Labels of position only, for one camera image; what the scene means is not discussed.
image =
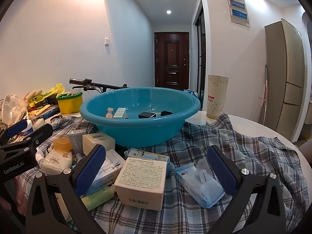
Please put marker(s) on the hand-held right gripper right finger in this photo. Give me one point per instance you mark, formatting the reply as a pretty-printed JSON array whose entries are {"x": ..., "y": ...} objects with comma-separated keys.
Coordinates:
[{"x": 221, "y": 173}]

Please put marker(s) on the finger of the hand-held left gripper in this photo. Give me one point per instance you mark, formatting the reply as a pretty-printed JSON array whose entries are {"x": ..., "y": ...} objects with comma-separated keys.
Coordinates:
[
  {"x": 40, "y": 132},
  {"x": 17, "y": 127}
]

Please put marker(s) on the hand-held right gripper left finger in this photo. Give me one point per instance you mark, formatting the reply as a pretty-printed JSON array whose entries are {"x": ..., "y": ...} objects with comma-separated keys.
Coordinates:
[{"x": 90, "y": 170}]

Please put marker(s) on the white tissue pack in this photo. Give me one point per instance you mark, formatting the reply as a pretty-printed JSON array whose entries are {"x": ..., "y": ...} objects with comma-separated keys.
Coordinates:
[{"x": 56, "y": 162}]

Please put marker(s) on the cream cardboard box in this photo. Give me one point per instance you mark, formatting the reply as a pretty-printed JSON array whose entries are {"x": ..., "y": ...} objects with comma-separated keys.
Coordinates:
[{"x": 141, "y": 175}]

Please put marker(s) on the blue plastic basin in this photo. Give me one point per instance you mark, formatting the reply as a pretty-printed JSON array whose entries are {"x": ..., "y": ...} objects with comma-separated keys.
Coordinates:
[{"x": 146, "y": 131}]

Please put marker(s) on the white desktop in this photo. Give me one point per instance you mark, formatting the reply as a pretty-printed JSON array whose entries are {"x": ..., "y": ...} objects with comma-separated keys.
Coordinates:
[{"x": 243, "y": 124}]

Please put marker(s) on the person's left hand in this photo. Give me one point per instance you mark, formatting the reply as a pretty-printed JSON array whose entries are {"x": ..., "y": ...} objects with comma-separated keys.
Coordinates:
[{"x": 22, "y": 195}]

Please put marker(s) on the pale cream packet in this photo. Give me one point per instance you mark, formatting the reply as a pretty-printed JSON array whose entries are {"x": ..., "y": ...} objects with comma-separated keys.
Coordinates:
[{"x": 37, "y": 123}]

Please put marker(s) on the white jar with blue label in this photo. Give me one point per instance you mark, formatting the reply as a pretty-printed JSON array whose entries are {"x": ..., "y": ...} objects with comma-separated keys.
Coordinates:
[{"x": 28, "y": 129}]

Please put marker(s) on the blue and white box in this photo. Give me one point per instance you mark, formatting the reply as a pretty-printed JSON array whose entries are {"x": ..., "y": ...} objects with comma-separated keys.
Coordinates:
[{"x": 109, "y": 168}]

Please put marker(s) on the clear plastic bag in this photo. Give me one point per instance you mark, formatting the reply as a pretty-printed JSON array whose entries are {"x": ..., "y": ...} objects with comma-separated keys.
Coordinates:
[{"x": 14, "y": 107}]

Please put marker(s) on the stack of books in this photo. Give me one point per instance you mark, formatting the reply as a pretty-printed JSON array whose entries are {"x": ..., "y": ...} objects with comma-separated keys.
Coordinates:
[{"x": 48, "y": 112}]

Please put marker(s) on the black scissors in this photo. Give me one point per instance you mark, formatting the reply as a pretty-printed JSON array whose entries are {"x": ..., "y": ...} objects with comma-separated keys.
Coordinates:
[{"x": 57, "y": 116}]

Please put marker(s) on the orange lidded container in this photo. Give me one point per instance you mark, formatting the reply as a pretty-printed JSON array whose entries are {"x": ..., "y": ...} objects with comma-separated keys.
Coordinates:
[{"x": 62, "y": 144}]

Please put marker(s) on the pale green bottle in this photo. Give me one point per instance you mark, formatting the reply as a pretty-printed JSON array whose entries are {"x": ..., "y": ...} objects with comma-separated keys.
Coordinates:
[{"x": 97, "y": 197}]

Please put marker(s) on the blue wet wipes pack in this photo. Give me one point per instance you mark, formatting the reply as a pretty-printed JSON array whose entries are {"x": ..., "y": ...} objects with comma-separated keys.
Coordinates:
[{"x": 195, "y": 187}]

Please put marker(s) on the white and green box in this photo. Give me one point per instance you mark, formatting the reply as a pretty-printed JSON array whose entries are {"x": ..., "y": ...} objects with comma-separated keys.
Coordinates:
[{"x": 97, "y": 140}]

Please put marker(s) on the grey slim box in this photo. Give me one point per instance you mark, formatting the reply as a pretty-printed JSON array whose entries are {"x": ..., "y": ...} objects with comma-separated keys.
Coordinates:
[{"x": 75, "y": 141}]

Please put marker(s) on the cream glove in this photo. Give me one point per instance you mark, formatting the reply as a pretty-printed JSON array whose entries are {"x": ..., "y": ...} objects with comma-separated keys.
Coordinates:
[{"x": 33, "y": 94}]

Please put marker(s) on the yellow container with green rim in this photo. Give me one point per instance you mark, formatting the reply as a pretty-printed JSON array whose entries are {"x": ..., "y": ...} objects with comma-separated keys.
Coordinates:
[{"x": 69, "y": 106}]

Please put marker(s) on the yellow plastic bag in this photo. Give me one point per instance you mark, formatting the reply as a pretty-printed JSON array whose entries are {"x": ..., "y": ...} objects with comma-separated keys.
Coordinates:
[{"x": 54, "y": 90}]

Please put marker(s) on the light blue printed box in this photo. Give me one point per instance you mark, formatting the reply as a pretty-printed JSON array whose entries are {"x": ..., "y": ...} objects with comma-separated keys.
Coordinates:
[{"x": 146, "y": 154}]

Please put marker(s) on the small tan bottle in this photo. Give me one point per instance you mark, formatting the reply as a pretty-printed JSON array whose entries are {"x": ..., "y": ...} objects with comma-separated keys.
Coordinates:
[{"x": 109, "y": 112}]

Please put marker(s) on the pale green small box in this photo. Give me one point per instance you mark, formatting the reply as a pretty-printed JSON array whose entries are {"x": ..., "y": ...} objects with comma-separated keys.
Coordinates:
[{"x": 119, "y": 113}]

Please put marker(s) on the black bicycle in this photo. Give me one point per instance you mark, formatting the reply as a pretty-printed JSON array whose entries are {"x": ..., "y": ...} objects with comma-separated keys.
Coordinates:
[{"x": 80, "y": 81}]

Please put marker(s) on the plaid cloth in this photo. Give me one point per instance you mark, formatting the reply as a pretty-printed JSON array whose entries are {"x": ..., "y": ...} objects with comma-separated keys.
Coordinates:
[{"x": 170, "y": 219}]

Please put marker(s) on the small black box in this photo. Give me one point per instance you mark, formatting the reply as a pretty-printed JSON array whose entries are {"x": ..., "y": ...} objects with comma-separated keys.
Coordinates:
[{"x": 146, "y": 115}]

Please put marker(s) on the black fuzzy object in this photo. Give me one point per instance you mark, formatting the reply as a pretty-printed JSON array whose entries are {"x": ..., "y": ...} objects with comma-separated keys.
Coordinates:
[{"x": 165, "y": 113}]

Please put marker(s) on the blue plastic bag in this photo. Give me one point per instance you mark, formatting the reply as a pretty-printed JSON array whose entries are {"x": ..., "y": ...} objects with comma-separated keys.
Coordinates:
[{"x": 191, "y": 92}]

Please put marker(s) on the beige refrigerator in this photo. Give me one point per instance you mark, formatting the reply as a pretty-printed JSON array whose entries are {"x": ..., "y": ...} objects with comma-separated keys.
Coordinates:
[{"x": 285, "y": 78}]

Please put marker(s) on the black framed glass door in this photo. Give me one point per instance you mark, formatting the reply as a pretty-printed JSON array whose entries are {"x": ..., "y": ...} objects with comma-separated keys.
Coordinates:
[{"x": 201, "y": 53}]

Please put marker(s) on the brown entrance door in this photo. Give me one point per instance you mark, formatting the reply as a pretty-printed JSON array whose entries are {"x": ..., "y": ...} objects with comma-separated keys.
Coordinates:
[{"x": 170, "y": 61}]

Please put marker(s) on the white light switch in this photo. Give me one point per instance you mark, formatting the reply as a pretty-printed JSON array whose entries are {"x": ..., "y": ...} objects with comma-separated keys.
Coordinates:
[{"x": 107, "y": 42}]

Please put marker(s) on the grey wall panel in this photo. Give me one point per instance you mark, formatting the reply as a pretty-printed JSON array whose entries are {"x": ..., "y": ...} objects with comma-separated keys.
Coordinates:
[{"x": 237, "y": 12}]

